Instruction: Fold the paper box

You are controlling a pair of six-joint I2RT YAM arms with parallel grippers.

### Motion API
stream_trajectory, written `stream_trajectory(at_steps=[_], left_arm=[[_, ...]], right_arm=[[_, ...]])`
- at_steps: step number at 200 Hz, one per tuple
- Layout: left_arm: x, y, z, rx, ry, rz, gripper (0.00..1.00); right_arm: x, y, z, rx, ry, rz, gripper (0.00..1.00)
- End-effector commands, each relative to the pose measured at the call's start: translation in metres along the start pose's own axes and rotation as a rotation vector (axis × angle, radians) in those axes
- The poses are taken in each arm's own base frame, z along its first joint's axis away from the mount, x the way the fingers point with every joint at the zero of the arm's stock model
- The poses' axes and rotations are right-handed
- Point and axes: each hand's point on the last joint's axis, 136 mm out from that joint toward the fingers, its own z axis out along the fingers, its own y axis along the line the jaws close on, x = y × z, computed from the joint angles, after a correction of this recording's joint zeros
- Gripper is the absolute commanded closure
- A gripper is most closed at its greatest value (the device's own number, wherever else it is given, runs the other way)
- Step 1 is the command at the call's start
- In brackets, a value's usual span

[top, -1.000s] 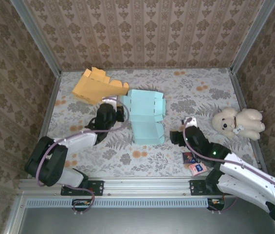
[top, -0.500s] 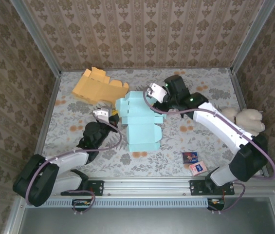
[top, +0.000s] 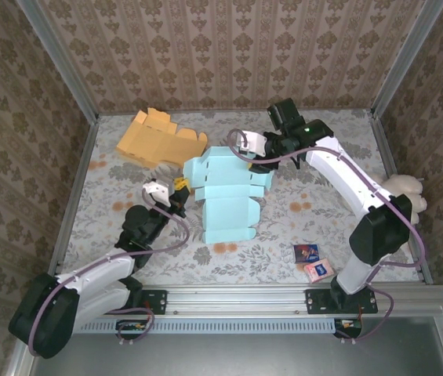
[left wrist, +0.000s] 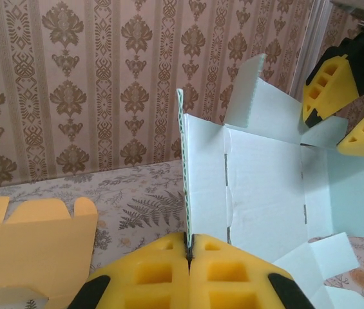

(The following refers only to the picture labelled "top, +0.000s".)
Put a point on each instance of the light blue paper box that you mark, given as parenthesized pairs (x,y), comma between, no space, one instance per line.
(225,196)

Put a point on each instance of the orange paper box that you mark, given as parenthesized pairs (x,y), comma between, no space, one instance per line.
(154,145)

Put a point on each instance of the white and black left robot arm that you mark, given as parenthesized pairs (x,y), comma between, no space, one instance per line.
(95,274)

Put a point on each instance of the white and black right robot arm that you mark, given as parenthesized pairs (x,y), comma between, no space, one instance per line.
(346,176)

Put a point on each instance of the floral patterned table cover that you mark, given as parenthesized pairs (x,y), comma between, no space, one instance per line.
(323,227)

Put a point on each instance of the dark blue small packet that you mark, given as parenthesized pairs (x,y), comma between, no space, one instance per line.
(306,253)

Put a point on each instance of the black connector board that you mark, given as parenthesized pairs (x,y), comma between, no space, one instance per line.
(348,327)
(131,327)

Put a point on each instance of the pink small packet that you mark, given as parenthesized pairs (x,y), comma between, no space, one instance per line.
(318,270)

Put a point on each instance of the white plush toy dog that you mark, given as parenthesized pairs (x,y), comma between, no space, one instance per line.
(405,188)

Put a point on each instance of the grey metal sheet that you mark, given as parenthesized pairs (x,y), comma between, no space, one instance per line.
(244,356)

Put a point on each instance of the aluminium table side rail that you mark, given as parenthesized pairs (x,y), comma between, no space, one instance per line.
(387,152)
(76,188)

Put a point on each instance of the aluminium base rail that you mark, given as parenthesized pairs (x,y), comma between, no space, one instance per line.
(237,297)

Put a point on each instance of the aluminium frame post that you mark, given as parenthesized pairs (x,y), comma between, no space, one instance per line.
(405,62)
(60,66)

